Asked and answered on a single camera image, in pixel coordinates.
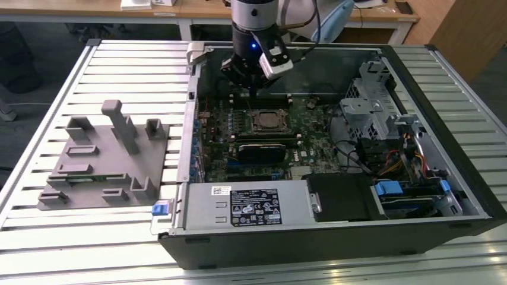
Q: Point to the black flat device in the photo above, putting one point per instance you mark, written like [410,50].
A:
[404,7]

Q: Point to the black RAM slot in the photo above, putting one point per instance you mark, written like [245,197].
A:
[270,141]
[274,102]
[270,134]
[274,96]
[274,99]
[270,137]

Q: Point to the silver drive cage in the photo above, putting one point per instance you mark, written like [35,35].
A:
[358,108]

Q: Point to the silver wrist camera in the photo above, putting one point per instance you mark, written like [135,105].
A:
[276,69]

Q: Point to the wooden desk with white frame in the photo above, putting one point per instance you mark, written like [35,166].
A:
[79,10]
[213,12]

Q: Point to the blue disk carrier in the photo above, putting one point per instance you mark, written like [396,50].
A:
[387,188]

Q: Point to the wooden cabinet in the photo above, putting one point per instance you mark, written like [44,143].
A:
[467,35]

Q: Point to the grey parts rack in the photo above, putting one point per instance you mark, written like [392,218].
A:
[115,166]

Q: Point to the blue case latch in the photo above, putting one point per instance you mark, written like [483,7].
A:
[159,208]

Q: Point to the black plastic shroud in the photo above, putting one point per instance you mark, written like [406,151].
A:
[344,199]

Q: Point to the black PC case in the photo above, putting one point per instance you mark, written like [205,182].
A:
[276,246]

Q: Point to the green RAM stick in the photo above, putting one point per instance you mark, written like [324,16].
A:
[84,178]

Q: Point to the silver power supply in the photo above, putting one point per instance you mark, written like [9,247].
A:
[205,205]

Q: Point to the CPU socket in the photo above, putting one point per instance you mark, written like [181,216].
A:
[274,129]

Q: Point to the white box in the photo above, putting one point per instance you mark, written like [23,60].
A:
[164,2]
[135,4]

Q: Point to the green motherboard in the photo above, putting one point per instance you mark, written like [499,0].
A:
[316,148]

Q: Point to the silver CPU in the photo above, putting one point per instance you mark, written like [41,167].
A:
[270,119]

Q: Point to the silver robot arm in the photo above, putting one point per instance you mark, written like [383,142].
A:
[254,15]

